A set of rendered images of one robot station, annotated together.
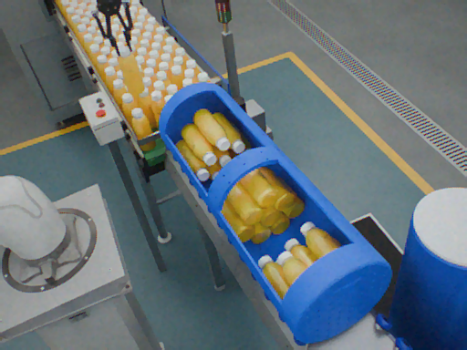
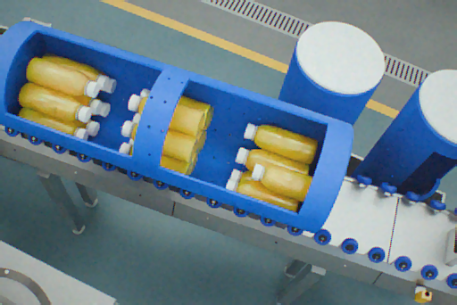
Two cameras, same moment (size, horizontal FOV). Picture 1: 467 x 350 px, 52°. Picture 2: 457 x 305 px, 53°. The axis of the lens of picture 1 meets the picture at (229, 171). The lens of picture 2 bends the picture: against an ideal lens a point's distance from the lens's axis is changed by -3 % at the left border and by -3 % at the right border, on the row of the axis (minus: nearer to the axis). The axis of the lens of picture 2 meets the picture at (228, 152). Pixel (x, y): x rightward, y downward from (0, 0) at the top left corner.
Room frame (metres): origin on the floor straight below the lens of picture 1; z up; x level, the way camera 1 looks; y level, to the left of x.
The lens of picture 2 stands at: (0.54, 0.38, 2.12)
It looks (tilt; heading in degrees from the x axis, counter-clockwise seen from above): 62 degrees down; 298
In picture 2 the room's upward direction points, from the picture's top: 12 degrees clockwise
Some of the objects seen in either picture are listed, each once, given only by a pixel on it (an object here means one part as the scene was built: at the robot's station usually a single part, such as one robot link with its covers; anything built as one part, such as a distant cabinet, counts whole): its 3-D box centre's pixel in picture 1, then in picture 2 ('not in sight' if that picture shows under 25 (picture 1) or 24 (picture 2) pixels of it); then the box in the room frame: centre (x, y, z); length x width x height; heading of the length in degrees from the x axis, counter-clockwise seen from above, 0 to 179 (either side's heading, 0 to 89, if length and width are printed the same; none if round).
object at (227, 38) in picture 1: (240, 128); not in sight; (1.92, -0.10, 0.55); 0.04 x 0.04 x 1.10; 20
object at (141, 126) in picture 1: (142, 130); not in sight; (1.49, 0.30, 0.98); 0.07 x 0.07 x 0.17
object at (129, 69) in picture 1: (130, 72); not in sight; (1.56, 0.29, 1.21); 0.07 x 0.07 x 0.17
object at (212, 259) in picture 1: (211, 251); (64, 203); (1.35, 0.15, 0.31); 0.06 x 0.06 x 0.63; 20
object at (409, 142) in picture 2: not in sight; (402, 169); (0.38, -0.73, 0.59); 0.28 x 0.28 x 0.88
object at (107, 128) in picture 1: (101, 118); not in sight; (1.53, 0.45, 1.05); 0.20 x 0.10 x 0.10; 20
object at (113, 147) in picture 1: (138, 209); not in sight; (1.53, 0.45, 0.50); 0.04 x 0.04 x 1.00; 20
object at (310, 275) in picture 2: not in sight; (297, 286); (0.43, -0.19, 0.31); 0.06 x 0.06 x 0.63; 20
